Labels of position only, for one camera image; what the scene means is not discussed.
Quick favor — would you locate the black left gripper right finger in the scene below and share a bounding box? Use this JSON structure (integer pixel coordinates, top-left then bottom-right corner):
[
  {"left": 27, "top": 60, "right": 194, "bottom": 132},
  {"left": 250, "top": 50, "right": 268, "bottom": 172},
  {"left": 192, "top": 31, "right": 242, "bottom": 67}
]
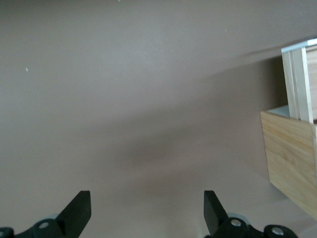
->
[{"left": 204, "top": 190, "right": 297, "bottom": 238}]

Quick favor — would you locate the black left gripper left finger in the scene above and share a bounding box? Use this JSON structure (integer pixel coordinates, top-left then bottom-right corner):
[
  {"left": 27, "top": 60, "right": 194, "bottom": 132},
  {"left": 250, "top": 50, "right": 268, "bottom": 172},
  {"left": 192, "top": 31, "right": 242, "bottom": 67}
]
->
[{"left": 0, "top": 190, "right": 92, "bottom": 238}]

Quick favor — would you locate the wooden drawer cabinet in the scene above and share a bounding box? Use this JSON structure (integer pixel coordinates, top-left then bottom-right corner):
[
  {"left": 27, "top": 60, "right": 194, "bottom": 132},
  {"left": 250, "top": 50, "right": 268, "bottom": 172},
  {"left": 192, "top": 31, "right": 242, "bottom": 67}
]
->
[{"left": 260, "top": 110, "right": 317, "bottom": 222}]

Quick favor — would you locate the brown paper table cover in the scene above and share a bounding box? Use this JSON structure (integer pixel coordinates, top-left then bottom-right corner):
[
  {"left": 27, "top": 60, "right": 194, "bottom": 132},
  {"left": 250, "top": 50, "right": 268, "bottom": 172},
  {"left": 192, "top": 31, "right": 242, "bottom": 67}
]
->
[{"left": 0, "top": 0, "right": 317, "bottom": 238}]

